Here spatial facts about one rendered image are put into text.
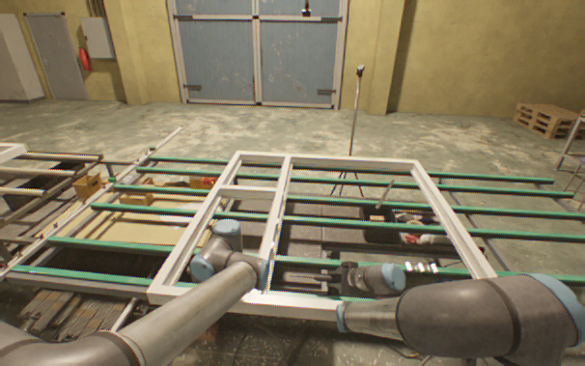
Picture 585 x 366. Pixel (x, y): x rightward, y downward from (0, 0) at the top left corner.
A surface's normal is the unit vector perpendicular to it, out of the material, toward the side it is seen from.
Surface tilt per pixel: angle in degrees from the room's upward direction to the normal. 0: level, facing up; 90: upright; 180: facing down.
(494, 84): 90
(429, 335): 77
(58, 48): 90
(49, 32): 90
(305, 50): 90
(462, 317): 46
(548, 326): 57
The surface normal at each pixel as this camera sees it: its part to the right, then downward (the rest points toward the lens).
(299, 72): -0.09, 0.48
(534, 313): 0.08, -0.40
